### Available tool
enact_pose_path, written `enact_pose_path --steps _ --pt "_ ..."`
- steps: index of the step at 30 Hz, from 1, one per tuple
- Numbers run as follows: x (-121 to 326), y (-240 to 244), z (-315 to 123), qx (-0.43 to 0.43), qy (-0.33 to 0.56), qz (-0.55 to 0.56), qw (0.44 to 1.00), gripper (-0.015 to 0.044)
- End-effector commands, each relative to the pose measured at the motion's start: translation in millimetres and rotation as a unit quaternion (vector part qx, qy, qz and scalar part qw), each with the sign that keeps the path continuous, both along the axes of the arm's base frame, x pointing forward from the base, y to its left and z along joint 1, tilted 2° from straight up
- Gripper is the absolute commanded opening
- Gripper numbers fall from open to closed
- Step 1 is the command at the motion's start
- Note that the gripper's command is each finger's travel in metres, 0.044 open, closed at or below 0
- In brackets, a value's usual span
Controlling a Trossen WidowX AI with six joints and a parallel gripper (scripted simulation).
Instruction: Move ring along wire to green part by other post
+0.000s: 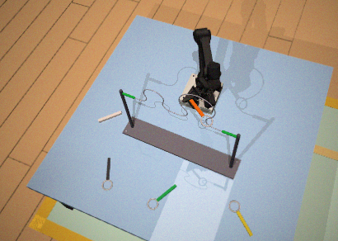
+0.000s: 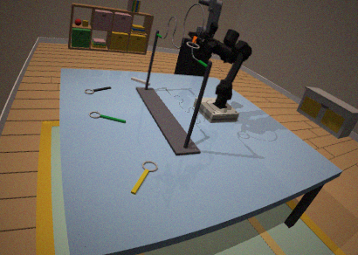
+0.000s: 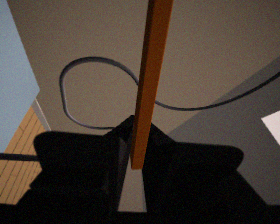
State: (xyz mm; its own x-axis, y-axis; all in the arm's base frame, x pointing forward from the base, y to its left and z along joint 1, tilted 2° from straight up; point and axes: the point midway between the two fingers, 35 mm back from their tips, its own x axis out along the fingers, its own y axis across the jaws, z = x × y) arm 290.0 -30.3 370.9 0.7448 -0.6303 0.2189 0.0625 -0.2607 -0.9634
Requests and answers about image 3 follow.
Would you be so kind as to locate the orange handle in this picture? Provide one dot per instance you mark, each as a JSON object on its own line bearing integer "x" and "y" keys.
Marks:
{"x": 155, "y": 38}

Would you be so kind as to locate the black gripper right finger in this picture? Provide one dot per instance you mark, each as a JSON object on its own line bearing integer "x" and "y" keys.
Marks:
{"x": 163, "y": 156}

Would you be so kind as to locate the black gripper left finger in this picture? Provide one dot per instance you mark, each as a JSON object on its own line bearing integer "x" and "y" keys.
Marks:
{"x": 110, "y": 152}

